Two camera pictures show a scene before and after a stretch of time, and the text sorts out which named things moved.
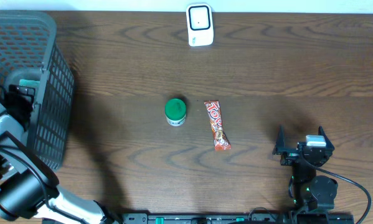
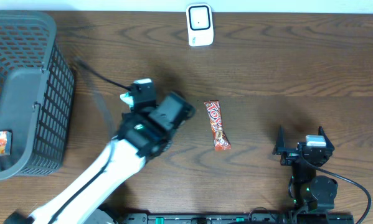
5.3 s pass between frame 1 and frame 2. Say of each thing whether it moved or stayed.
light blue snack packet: moved
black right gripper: stayed
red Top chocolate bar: stayed
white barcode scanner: stayed
